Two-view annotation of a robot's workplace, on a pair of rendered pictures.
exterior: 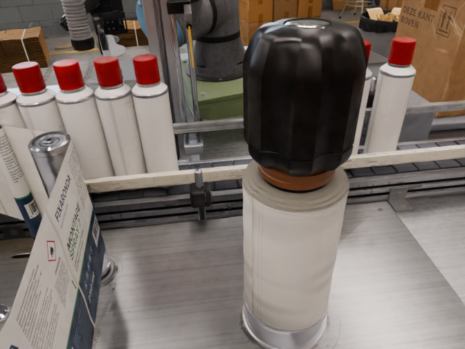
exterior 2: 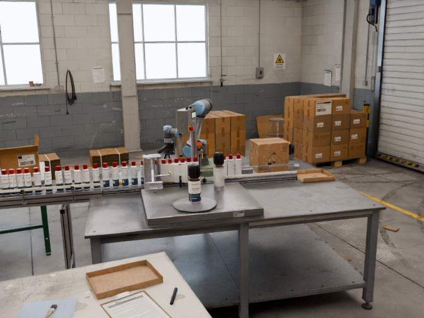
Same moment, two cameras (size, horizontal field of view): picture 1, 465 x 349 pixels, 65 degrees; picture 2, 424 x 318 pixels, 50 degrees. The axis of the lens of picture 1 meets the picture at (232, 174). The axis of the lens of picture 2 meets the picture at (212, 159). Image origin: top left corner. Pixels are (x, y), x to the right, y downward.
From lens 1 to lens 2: 326 cm
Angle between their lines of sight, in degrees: 22
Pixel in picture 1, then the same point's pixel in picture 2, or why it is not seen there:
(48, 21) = (48, 149)
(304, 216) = (219, 168)
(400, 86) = (238, 161)
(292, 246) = (218, 172)
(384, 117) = (237, 168)
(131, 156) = not seen: hidden behind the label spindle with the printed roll
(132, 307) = not seen: hidden behind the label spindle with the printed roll
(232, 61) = (205, 161)
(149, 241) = not seen: hidden behind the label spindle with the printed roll
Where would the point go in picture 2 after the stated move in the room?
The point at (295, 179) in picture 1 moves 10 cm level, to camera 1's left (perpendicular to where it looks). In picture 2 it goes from (218, 165) to (205, 166)
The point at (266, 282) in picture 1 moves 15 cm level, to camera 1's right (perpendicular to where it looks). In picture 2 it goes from (216, 178) to (235, 178)
